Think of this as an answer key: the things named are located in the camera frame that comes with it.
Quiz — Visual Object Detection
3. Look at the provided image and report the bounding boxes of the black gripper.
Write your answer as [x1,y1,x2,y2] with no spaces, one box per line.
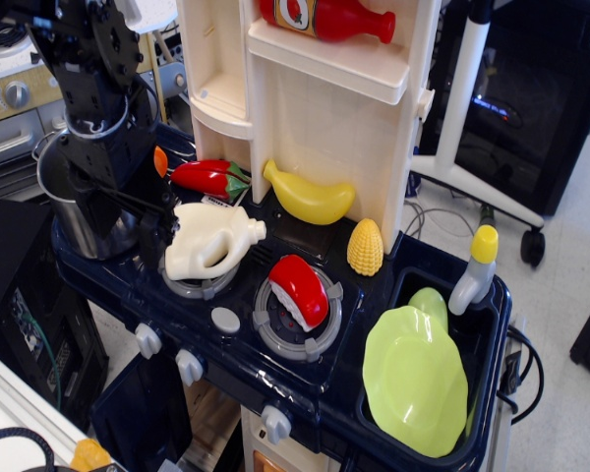
[60,90,178,268]

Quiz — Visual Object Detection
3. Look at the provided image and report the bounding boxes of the red toy sushi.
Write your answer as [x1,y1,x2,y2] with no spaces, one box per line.
[268,255,329,332]

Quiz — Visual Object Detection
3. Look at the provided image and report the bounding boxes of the grey right stove burner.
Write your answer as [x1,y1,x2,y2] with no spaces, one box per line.
[252,270,343,363]

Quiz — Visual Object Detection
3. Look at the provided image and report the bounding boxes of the grey round stove button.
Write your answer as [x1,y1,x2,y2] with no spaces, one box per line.
[210,307,241,335]

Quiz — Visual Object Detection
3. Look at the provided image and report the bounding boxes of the black equipment box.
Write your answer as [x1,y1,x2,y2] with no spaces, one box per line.
[0,200,108,431]

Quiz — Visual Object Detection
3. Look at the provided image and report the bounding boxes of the yellow toy banana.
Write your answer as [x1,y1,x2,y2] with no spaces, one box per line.
[264,159,356,225]

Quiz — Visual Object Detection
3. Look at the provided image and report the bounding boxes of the silver metal pot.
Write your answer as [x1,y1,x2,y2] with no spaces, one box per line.
[32,130,138,261]

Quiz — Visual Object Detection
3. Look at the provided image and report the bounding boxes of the grey middle stove knob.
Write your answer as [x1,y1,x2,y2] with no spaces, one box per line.
[175,349,205,387]

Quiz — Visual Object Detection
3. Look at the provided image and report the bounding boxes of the orange toy carrot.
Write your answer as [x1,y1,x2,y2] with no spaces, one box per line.
[153,146,168,178]

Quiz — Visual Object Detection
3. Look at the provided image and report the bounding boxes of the grey left stove knob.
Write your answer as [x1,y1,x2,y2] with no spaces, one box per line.
[135,323,162,360]

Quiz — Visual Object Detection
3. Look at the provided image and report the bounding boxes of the green plastic plate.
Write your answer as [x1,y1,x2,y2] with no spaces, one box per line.
[362,306,469,458]

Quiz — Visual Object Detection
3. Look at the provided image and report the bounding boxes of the white rolling stand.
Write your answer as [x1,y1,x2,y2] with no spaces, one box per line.
[408,0,547,268]

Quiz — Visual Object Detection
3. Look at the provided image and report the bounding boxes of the yellow toy piece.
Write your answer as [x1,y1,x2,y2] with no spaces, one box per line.
[70,439,113,472]

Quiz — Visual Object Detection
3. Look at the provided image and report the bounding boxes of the black computer case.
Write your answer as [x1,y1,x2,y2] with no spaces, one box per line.
[417,0,590,217]

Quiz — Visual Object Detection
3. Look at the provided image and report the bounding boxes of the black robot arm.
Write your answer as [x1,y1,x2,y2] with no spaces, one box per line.
[10,1,177,268]

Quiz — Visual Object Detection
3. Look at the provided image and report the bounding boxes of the white toy milk jug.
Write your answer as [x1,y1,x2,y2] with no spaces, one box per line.
[164,203,266,281]

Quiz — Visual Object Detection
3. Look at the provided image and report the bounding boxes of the grey stove knob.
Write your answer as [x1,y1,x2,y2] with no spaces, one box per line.
[135,323,162,360]
[175,349,205,387]

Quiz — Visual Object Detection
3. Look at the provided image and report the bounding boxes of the cream toy kitchen shelf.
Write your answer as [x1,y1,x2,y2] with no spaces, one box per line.
[177,1,441,249]

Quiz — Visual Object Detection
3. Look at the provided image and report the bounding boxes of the green plastic spoon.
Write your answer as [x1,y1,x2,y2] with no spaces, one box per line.
[408,287,448,332]

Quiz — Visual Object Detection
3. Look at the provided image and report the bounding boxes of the yellow toy corn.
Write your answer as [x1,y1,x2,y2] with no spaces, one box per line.
[347,218,384,276]

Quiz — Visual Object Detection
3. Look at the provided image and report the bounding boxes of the black cable on right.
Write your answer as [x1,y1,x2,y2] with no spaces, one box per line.
[496,324,547,429]

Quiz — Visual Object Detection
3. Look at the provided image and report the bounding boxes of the grey stove burner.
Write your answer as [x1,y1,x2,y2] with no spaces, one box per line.
[252,270,343,363]
[158,257,240,301]

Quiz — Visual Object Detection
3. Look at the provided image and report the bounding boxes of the grey left stove burner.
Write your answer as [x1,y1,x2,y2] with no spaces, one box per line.
[158,257,240,301]

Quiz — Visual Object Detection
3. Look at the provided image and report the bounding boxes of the grey oven knob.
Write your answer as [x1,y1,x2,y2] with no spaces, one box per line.
[261,405,292,445]

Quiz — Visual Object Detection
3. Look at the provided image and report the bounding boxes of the red toy chili pepper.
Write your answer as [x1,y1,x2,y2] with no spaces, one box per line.
[170,159,251,201]

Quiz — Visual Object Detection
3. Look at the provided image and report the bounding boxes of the beige toy oven background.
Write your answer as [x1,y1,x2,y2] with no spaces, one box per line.
[0,23,64,163]

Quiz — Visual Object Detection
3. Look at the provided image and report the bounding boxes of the dark blue toy kitchen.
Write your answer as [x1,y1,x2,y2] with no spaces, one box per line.
[50,122,514,472]

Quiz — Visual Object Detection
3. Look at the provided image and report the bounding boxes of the red toy ketchup bottle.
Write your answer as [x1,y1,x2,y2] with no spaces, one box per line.
[259,0,396,44]

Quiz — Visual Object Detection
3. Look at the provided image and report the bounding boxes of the grey yellow toy faucet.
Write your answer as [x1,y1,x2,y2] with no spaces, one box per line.
[448,224,500,316]

